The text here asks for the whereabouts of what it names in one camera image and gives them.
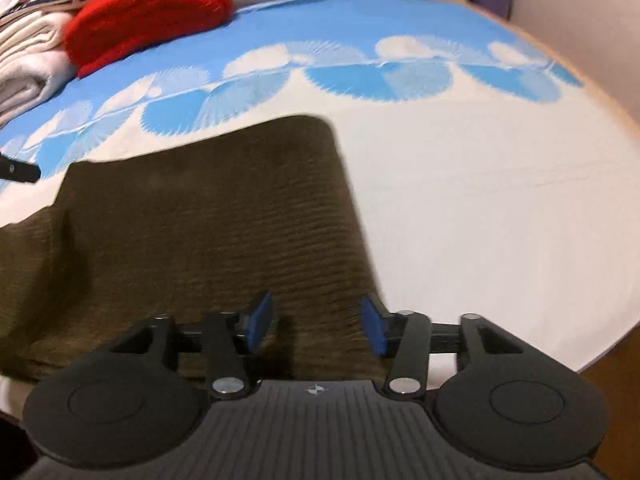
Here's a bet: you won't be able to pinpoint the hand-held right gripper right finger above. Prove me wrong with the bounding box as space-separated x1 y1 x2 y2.
359 294 525 402

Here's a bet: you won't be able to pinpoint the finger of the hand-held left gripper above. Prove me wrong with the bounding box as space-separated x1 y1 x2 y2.
0 155 42 184

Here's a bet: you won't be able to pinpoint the white folded blanket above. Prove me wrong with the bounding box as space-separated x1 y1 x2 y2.
0 10 83 129

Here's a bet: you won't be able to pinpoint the brown corduroy pants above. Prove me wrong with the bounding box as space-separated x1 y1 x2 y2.
0 115 387 386

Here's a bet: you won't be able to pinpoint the blue white printed bedsheet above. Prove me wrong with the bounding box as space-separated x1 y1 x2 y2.
0 0 640 411

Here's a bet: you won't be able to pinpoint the red folded cloth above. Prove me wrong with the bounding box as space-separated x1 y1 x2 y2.
64 0 236 79

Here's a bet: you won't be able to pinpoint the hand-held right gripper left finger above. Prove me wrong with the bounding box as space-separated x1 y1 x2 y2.
107 292 277 401

